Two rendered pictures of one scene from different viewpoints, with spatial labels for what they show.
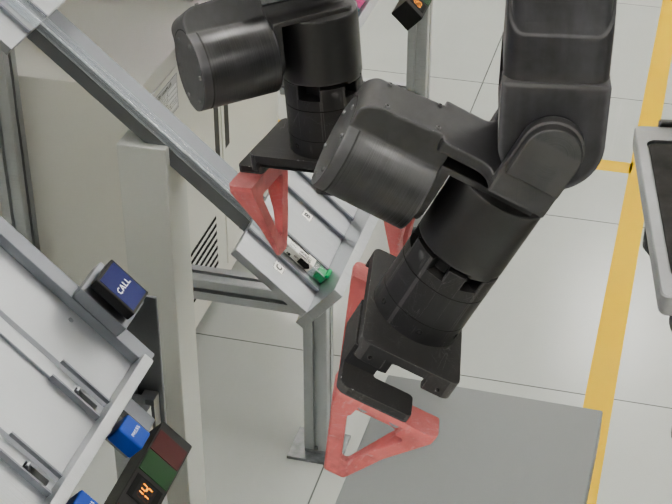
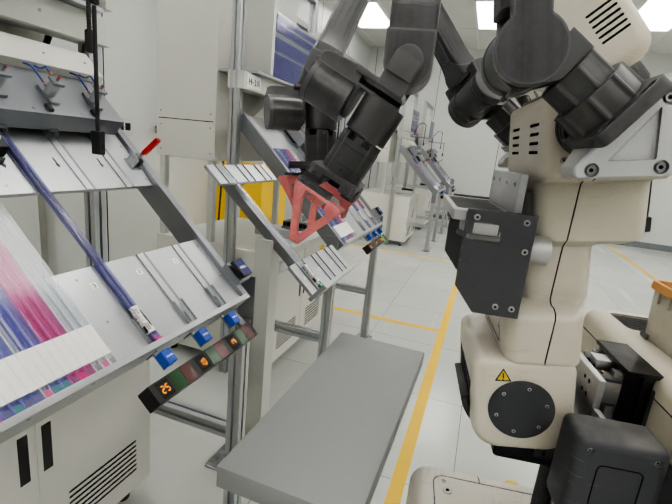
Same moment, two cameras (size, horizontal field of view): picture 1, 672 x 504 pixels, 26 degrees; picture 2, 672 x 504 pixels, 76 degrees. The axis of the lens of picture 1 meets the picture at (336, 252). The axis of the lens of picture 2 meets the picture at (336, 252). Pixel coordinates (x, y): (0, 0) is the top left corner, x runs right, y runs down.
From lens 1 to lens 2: 50 cm
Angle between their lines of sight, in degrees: 19
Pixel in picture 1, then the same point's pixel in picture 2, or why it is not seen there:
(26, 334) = (200, 272)
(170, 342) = (263, 320)
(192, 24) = (270, 91)
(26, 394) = (193, 290)
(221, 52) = (279, 100)
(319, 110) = (316, 138)
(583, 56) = (425, 14)
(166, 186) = (270, 255)
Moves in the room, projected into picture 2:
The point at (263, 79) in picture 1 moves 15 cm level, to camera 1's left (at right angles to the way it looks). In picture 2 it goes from (295, 116) to (208, 107)
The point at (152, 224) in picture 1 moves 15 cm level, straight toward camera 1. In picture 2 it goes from (263, 270) to (258, 285)
